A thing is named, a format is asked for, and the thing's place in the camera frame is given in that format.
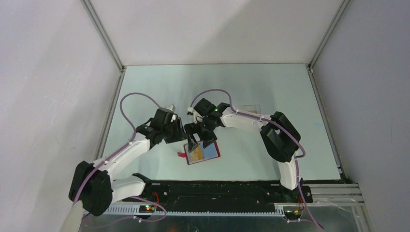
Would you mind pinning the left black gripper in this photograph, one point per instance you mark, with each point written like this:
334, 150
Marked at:
180, 135

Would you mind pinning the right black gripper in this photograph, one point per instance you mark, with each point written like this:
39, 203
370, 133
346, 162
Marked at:
194, 128

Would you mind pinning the red leather card holder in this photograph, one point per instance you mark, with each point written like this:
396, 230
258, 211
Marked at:
211, 152

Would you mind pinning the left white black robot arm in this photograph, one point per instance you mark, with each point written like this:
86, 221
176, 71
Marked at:
97, 185

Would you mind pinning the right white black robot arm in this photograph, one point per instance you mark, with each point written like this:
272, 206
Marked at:
279, 136

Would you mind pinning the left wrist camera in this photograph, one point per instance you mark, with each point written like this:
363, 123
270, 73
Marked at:
170, 108

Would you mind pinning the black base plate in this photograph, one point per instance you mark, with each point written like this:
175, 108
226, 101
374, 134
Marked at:
163, 190

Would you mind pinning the grey slotted cable duct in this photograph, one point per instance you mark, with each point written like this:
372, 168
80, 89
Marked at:
151, 210

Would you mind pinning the left aluminium frame post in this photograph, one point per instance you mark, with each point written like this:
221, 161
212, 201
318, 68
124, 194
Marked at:
103, 34

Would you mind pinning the aluminium frame post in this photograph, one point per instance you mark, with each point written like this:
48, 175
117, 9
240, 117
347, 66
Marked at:
103, 34
328, 33

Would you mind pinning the aluminium front rail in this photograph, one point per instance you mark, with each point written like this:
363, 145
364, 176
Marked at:
336, 194

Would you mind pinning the right aluminium frame post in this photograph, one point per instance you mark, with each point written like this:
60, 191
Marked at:
328, 33

